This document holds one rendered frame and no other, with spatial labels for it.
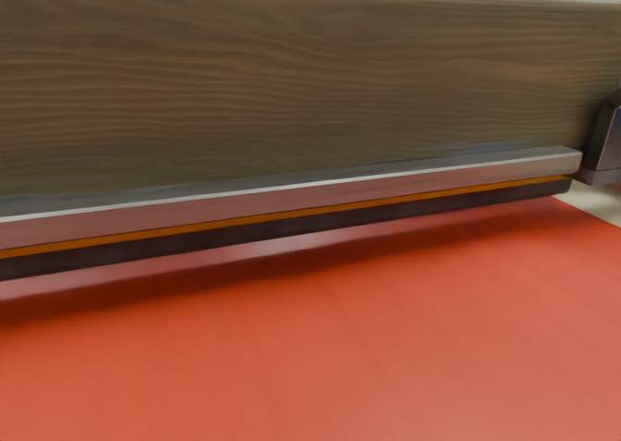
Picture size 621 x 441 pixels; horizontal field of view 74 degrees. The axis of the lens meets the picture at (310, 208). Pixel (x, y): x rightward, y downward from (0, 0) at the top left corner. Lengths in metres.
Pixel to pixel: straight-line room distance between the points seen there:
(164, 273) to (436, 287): 0.11
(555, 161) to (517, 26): 0.06
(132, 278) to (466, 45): 0.16
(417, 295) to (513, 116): 0.09
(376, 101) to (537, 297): 0.10
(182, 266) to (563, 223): 0.19
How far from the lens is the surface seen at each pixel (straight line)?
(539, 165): 0.21
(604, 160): 0.24
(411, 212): 0.20
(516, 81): 0.21
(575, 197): 0.29
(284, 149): 0.15
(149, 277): 0.17
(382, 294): 0.16
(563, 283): 0.19
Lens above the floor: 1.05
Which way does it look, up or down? 24 degrees down
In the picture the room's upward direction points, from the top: 1 degrees clockwise
